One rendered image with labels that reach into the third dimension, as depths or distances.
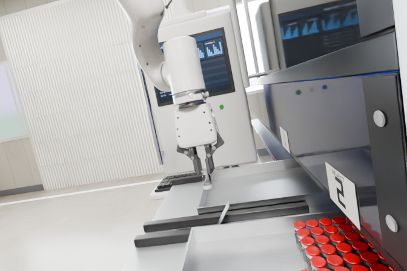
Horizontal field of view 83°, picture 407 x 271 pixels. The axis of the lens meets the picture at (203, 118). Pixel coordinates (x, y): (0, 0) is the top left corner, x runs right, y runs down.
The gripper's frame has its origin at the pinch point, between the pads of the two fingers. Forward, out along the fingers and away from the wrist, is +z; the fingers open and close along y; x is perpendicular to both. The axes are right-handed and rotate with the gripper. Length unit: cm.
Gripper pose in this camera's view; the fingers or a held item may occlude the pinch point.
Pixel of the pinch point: (203, 165)
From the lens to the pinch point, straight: 58.9
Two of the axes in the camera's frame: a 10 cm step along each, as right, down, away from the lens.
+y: -9.5, 1.9, 2.5
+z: 2.0, 9.8, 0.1
